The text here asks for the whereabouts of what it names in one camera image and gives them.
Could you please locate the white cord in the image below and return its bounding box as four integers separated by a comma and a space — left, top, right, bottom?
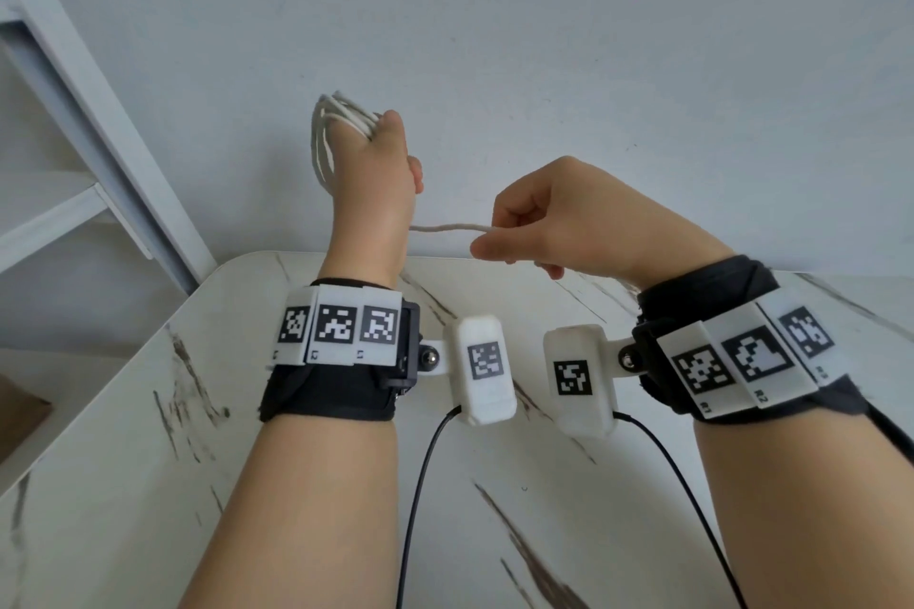
310, 91, 645, 291

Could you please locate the white marker wrist band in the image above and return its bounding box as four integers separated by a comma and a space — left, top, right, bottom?
655, 300, 838, 421
273, 283, 405, 369

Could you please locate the white shelf frame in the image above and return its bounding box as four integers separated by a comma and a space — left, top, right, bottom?
0, 0, 219, 297

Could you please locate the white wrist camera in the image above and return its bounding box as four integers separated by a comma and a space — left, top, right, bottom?
542, 324, 638, 439
420, 314, 519, 429

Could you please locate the black camera cable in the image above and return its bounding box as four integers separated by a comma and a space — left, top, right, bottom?
613, 411, 752, 609
395, 404, 464, 609

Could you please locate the person's left hand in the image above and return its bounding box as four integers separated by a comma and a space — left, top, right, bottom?
318, 109, 427, 290

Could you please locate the person's right hand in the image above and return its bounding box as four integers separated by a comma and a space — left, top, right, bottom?
470, 155, 737, 291

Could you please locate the person's left forearm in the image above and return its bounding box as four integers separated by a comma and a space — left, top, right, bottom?
177, 405, 401, 609

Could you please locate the person's right forearm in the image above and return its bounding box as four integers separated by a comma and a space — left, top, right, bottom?
691, 373, 914, 609

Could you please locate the black wrist strap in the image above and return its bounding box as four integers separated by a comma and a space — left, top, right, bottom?
631, 256, 914, 468
258, 295, 425, 424

